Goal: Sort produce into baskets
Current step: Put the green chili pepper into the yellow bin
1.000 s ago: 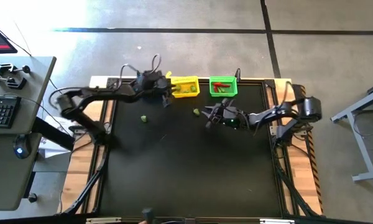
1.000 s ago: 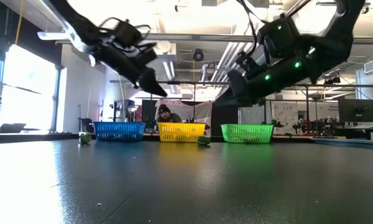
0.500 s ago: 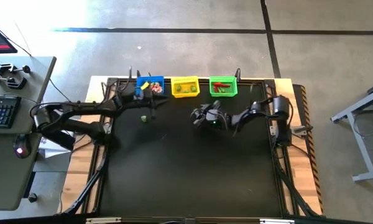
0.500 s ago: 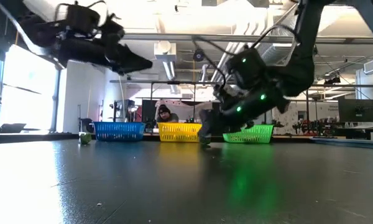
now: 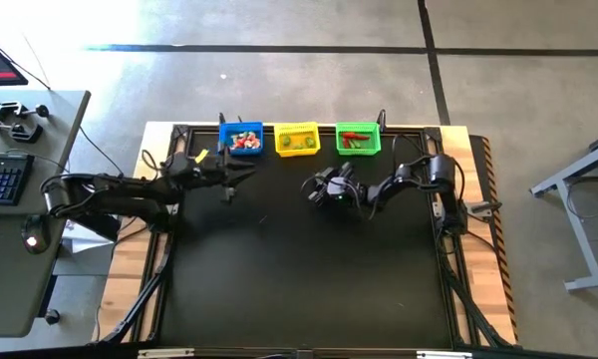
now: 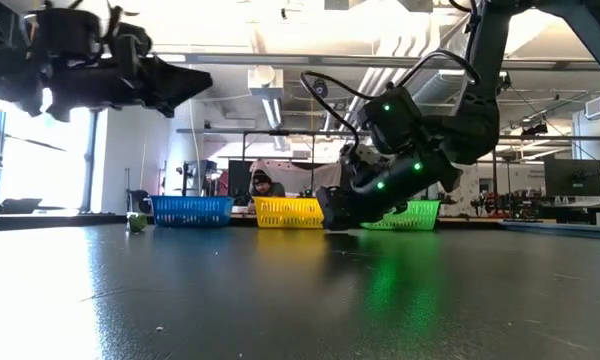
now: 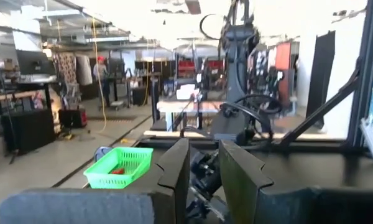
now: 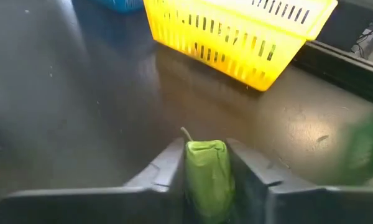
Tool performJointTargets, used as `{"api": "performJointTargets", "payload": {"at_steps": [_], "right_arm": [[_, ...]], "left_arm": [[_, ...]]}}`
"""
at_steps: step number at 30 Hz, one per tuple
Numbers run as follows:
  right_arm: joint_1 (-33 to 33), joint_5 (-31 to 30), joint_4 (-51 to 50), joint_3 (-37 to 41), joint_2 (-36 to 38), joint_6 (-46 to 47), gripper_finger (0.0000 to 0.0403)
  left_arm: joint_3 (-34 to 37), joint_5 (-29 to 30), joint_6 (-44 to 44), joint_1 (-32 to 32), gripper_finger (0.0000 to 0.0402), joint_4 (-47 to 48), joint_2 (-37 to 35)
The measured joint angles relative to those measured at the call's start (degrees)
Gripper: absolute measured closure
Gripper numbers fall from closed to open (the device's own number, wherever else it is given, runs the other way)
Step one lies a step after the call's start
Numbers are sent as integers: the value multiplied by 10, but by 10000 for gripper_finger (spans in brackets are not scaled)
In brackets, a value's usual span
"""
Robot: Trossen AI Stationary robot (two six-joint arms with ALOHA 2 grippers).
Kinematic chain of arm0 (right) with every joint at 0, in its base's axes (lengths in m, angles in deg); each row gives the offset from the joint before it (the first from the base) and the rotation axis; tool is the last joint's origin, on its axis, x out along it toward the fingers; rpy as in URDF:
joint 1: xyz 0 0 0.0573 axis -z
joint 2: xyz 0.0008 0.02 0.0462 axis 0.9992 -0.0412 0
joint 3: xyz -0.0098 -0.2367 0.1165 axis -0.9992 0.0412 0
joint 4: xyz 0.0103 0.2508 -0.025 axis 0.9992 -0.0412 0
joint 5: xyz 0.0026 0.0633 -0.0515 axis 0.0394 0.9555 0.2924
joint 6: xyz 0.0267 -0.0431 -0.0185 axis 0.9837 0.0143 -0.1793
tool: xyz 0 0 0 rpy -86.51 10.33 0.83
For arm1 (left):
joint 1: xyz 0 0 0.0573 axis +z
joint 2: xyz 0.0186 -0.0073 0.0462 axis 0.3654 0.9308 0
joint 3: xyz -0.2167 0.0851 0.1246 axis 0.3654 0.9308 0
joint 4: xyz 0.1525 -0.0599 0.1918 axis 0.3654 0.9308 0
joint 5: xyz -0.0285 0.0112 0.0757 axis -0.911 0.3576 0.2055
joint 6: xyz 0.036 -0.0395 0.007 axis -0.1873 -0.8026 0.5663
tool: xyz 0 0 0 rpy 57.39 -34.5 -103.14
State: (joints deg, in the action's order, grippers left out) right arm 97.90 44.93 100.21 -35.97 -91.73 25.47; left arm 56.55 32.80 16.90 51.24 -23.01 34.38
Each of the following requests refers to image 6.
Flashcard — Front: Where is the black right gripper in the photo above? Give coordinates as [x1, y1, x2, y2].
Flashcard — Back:
[317, 149, 464, 232]

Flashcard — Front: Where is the black computer monitor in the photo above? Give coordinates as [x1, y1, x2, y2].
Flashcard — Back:
[543, 158, 600, 198]

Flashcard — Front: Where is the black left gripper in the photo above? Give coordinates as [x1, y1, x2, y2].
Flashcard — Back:
[44, 24, 214, 123]

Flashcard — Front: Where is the green plastic basket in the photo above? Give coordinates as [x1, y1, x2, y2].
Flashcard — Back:
[360, 199, 442, 232]

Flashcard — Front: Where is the white wall vent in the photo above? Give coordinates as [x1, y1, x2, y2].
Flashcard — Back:
[583, 94, 600, 121]

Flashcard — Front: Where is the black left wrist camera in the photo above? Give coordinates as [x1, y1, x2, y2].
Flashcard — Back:
[32, 7, 104, 59]

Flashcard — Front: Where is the black office chair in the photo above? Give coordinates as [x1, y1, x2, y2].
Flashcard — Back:
[127, 188, 154, 215]

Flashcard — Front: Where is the green toy bell pepper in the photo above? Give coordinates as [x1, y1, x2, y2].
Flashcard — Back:
[126, 211, 149, 234]

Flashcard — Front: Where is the person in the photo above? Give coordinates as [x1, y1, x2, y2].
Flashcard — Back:
[248, 168, 287, 199]

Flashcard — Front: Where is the white hanging cloth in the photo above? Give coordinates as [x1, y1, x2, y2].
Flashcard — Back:
[249, 159, 342, 199]

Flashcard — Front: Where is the yellow plastic basket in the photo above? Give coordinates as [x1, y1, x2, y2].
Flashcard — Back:
[252, 196, 326, 230]

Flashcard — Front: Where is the dark equipment rack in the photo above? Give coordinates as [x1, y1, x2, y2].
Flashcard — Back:
[174, 158, 230, 199]

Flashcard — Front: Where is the blue plastic basket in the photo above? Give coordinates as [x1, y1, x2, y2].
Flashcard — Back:
[148, 195, 236, 229]

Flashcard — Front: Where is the black background metal frame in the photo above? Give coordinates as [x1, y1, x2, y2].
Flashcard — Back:
[176, 128, 600, 201]

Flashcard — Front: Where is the black table mat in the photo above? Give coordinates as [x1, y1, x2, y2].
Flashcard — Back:
[0, 218, 600, 360]

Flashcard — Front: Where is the distant robot equipment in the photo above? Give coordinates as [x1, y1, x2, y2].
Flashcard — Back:
[472, 189, 549, 220]

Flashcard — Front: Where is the white ceiling air unit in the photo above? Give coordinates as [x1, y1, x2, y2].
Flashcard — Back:
[247, 64, 285, 100]

